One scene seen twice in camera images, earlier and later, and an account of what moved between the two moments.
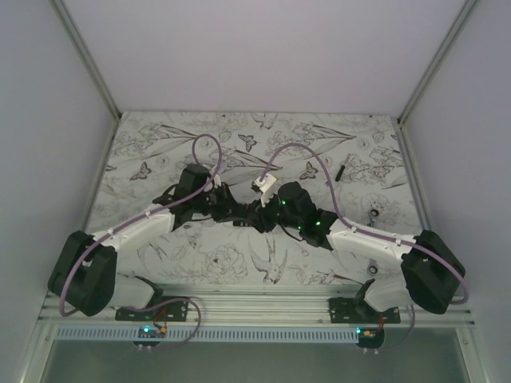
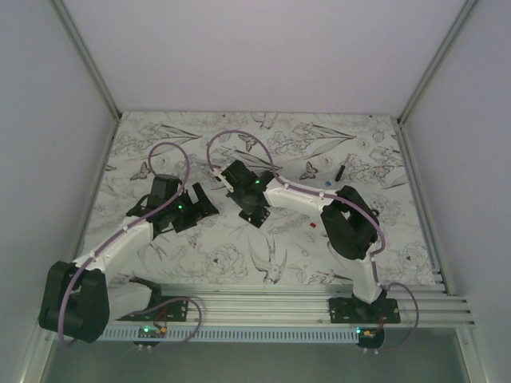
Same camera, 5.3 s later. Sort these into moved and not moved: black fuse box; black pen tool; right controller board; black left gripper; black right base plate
Moved: black fuse box; black left gripper
Not moved: right controller board; black pen tool; black right base plate
